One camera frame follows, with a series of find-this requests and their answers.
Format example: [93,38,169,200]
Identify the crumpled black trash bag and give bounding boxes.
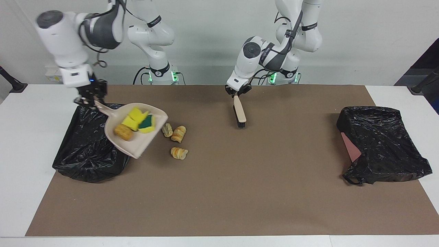
[52,103,131,183]

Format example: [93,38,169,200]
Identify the brown table mat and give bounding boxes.
[26,85,439,236]

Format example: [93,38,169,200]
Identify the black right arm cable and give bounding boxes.
[78,0,138,68]

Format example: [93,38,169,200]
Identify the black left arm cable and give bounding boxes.
[254,0,304,84]

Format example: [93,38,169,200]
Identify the L-shaped yellow green sponge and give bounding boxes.
[128,107,150,122]

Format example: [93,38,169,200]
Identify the dark partition panel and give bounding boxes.
[394,38,439,86]

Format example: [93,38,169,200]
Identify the small yellow sponge piece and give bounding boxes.
[122,115,139,132]

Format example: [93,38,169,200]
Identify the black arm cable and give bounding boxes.
[78,0,138,68]
[254,0,304,84]

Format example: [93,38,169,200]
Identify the long orange croissant piece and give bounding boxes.
[171,126,187,143]

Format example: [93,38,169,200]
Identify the white wall socket box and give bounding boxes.
[45,67,64,83]

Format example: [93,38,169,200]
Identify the brown toy bread roll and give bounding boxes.
[114,123,134,141]

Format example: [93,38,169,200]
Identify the beige hand brush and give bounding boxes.
[233,95,247,128]

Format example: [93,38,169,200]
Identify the black base cable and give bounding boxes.
[133,66,151,85]

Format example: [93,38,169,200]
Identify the black stand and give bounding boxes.
[411,67,439,95]
[0,66,28,93]

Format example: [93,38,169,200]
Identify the orange striped croissant piece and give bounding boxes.
[170,147,189,161]

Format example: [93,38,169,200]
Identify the pink bin box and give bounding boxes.
[341,132,362,163]

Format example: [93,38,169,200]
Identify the yellow green sponge piece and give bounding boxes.
[137,114,157,134]

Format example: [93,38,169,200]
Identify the beige plastic dustpan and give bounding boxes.
[94,100,168,159]

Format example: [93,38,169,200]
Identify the black trash bag with handle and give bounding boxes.
[336,106,432,186]

